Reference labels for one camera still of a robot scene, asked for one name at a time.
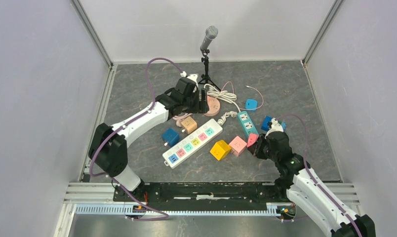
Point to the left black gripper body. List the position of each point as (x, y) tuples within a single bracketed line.
[(193, 105)]

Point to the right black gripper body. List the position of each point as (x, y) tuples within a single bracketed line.
[(261, 150)]

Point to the beige cube plug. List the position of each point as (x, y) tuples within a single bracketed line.
[(188, 125)]

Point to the pink adapter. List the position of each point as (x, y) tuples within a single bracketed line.
[(252, 139)]

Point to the pink cube plug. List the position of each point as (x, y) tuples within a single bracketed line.
[(238, 145)]

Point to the blue cube plug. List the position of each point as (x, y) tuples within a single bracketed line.
[(170, 137)]

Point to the yellow cube plug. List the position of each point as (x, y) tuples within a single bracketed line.
[(220, 149)]

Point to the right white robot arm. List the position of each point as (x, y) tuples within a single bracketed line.
[(298, 183)]

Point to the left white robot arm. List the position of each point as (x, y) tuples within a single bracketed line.
[(110, 143)]

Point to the round pink socket base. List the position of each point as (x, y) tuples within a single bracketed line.
[(214, 106)]

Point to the blue green toy block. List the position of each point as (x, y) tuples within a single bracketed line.
[(267, 120)]

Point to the black tripod stand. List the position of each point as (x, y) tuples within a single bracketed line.
[(205, 78)]

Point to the teal power strip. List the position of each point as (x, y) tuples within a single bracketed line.
[(247, 124)]

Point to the white power strip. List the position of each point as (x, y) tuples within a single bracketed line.
[(191, 143)]

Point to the silver microphone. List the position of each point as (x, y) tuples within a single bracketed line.
[(211, 33)]

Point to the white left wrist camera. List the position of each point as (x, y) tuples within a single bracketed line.
[(192, 77)]

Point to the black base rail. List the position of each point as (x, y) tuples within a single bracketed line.
[(213, 196)]

